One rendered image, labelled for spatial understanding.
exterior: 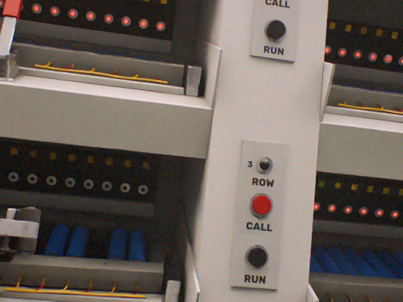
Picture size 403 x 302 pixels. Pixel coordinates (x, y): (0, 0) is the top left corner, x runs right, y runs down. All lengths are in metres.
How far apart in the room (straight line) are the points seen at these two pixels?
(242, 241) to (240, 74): 0.14
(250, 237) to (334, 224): 0.22
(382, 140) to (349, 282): 0.15
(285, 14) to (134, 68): 0.15
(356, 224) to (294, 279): 0.22
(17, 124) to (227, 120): 0.17
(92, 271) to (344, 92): 0.30
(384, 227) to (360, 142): 0.21
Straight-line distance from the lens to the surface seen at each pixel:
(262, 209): 0.41
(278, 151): 0.42
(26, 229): 0.30
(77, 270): 0.46
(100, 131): 0.41
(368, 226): 0.64
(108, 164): 0.55
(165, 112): 0.41
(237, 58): 0.43
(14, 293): 0.46
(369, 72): 0.66
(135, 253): 0.50
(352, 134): 0.45
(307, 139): 0.43
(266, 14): 0.44
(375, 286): 0.53
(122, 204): 0.56
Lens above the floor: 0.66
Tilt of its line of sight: 6 degrees up
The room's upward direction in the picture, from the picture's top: 6 degrees clockwise
